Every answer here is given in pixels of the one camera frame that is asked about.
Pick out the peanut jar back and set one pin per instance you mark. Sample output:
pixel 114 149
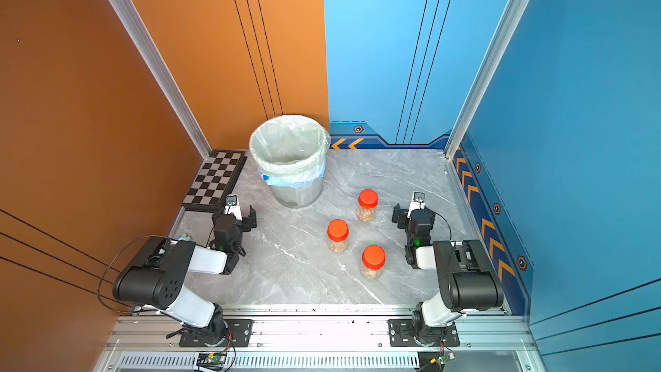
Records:
pixel 366 214

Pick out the red lid of jar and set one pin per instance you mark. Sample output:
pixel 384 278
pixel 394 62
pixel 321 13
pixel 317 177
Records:
pixel 368 199
pixel 373 254
pixel 338 231

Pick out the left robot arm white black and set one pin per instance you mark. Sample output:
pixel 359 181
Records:
pixel 156 275

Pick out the red lid of front jar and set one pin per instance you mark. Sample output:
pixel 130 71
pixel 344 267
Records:
pixel 373 254

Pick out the right green circuit board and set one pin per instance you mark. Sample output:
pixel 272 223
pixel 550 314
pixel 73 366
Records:
pixel 442 359

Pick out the red lid of back jar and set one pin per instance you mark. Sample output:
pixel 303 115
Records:
pixel 368 199

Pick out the left green circuit board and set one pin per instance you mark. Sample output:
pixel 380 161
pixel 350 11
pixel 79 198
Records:
pixel 213 361

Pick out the grey mesh trash bin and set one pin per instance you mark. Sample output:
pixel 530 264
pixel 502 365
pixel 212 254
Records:
pixel 298 197

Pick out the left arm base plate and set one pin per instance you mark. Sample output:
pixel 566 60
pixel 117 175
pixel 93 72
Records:
pixel 235 333

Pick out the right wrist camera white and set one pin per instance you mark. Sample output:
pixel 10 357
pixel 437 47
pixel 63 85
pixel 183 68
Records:
pixel 417 202

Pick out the left aluminium corner post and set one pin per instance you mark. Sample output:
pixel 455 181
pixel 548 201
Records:
pixel 148 50

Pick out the green circuit board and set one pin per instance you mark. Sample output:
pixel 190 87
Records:
pixel 442 359
pixel 213 361

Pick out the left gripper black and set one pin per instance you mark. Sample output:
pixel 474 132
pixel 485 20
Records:
pixel 249 217

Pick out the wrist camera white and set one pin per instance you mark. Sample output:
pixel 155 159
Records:
pixel 417 202
pixel 232 207

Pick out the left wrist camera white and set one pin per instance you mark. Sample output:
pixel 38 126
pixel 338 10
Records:
pixel 232 207

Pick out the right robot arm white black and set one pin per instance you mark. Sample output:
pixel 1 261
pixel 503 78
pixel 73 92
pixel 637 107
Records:
pixel 467 281

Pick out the translucent green bin liner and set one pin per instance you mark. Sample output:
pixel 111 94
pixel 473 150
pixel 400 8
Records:
pixel 290 150

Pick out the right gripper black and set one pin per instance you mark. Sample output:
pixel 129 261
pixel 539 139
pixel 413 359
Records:
pixel 398 216

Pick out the black white chessboard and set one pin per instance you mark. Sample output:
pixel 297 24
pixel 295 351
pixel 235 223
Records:
pixel 214 181

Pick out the red lid of middle jar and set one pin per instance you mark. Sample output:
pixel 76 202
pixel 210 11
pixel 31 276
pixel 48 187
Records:
pixel 338 231

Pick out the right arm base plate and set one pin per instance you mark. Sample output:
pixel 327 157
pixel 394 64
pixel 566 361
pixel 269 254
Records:
pixel 405 333

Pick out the aluminium corner post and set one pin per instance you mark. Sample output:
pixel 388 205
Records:
pixel 148 50
pixel 510 18

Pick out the right aluminium corner post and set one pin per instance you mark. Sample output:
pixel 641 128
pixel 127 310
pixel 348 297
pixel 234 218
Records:
pixel 510 18

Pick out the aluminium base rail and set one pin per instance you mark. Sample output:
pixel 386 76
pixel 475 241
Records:
pixel 324 338

